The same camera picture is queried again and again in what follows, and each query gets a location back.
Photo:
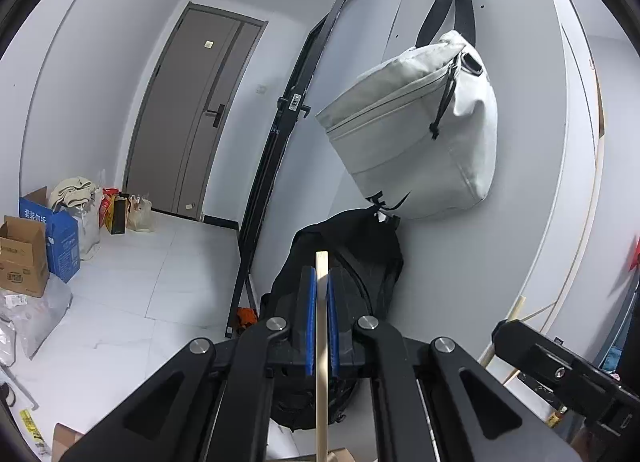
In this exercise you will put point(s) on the red bag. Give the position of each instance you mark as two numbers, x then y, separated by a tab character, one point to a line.
106	207

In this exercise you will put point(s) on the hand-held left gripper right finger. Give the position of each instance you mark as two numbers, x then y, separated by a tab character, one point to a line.
334	322

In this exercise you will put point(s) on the black yellow paper bag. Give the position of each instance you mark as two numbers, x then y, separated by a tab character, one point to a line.
118	217

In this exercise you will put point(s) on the grey sling bag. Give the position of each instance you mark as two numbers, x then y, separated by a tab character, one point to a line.
410	142

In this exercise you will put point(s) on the cream cloth bag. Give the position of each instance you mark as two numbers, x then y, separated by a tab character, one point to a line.
70	192

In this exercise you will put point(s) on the white wood-trimmed cabinet panel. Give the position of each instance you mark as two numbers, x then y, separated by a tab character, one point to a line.
540	167

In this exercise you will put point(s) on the brown cardboard box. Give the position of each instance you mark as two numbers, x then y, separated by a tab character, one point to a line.
20	267

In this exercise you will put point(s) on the red cloth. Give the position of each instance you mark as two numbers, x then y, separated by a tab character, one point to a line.
635	254

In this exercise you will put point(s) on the blue cardboard box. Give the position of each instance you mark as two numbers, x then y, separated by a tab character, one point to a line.
62	247

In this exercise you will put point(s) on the white plastic bag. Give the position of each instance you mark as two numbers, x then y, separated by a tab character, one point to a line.
89	232

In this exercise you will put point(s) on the brown cardboard flap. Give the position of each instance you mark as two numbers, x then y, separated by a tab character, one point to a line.
65	442

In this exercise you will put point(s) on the orange object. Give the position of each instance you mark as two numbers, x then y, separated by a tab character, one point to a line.
246	318

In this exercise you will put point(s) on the black metal frame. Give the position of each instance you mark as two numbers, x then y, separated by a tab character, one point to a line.
277	142

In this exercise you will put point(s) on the clear plastic bag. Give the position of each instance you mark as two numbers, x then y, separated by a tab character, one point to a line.
35	317

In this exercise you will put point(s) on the grey door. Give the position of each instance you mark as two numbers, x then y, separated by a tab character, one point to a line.
175	117

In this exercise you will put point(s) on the beige plastic bag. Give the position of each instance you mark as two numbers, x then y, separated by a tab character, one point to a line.
140	216

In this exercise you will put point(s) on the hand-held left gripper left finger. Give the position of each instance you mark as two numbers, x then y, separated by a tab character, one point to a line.
310	322

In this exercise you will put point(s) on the black backpack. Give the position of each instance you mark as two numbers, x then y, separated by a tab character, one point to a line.
370	262

